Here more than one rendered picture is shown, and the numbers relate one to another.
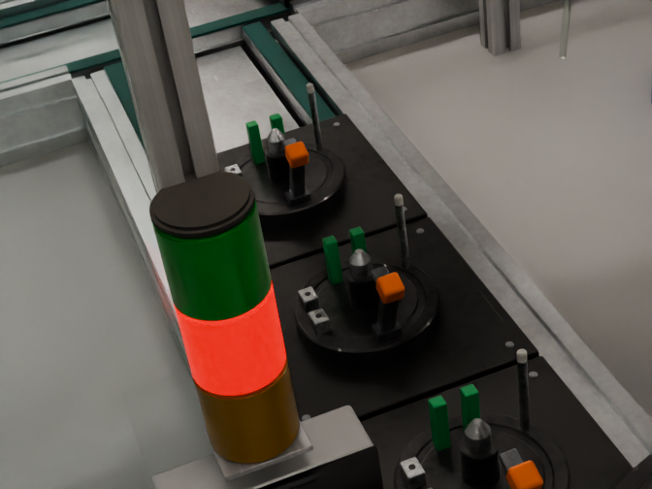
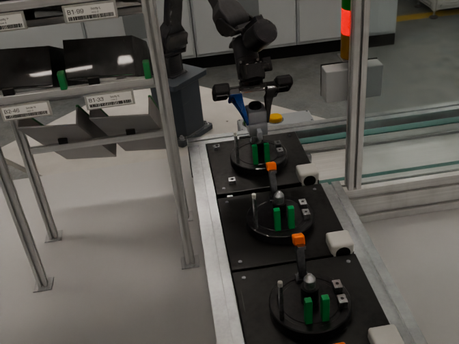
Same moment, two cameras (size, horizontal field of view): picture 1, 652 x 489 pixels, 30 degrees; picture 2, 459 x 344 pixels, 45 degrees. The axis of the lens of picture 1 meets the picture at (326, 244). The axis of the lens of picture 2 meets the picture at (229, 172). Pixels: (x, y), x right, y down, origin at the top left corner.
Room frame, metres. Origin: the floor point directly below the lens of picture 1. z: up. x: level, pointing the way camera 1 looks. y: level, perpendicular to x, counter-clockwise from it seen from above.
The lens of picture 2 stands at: (1.58, -0.02, 1.70)
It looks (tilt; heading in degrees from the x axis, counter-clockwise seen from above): 33 degrees down; 191
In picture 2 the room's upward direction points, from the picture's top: 6 degrees counter-clockwise
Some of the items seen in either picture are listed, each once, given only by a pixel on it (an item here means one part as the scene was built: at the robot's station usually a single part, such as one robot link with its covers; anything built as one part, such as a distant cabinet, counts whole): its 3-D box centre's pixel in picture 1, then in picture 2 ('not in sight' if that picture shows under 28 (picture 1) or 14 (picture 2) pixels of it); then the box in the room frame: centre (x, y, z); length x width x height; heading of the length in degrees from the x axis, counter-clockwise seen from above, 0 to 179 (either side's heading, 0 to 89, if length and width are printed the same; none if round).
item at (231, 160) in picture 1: (279, 159); not in sight; (1.13, 0.04, 1.01); 0.24 x 0.24 x 0.13; 15
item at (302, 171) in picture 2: not in sight; (307, 175); (0.48, -0.04, 0.97); 0.05 x 0.05 x 0.04; 15
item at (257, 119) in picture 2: not in sight; (256, 118); (0.42, -0.16, 1.09); 0.08 x 0.04 x 0.07; 16
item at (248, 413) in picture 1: (246, 398); (353, 44); (0.47, 0.05, 1.28); 0.05 x 0.05 x 0.05
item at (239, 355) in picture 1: (230, 327); (354, 20); (0.47, 0.05, 1.33); 0.05 x 0.05 x 0.05
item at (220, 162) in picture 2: not in sight; (259, 163); (0.41, -0.16, 0.96); 0.24 x 0.24 x 0.02; 15
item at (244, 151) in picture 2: not in sight; (258, 156); (0.41, -0.16, 0.98); 0.14 x 0.14 x 0.02
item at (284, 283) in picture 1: (363, 282); (309, 291); (0.89, -0.03, 1.01); 0.24 x 0.24 x 0.13; 15
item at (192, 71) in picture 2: not in sight; (177, 103); (0.06, -0.44, 0.96); 0.15 x 0.15 x 0.20; 59
